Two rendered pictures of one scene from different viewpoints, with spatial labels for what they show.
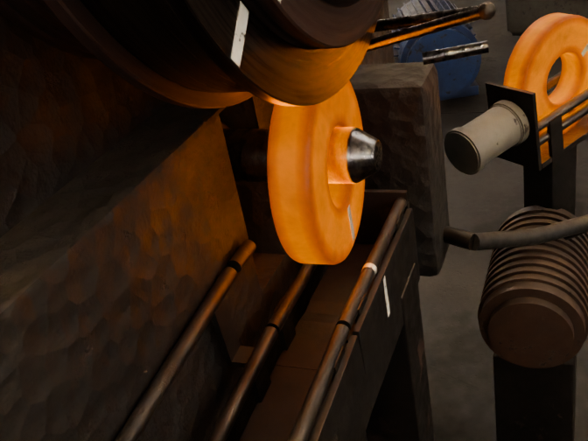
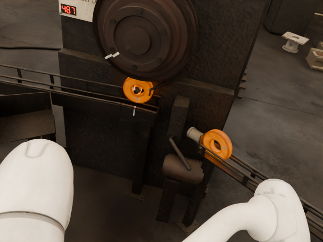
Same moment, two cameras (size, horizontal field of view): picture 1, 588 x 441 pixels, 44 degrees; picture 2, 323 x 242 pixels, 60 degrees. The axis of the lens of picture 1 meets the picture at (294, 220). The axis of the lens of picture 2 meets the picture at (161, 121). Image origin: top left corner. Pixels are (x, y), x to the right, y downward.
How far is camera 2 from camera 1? 137 cm
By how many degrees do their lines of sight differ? 58
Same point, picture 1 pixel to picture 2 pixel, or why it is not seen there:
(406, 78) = (177, 102)
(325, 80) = (128, 74)
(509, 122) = (197, 136)
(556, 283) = (169, 161)
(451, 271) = not seen: hidden behind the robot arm
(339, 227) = (131, 95)
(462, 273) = not seen: hidden behind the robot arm
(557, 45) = (215, 137)
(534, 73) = (207, 135)
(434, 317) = not seen: hidden behind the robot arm
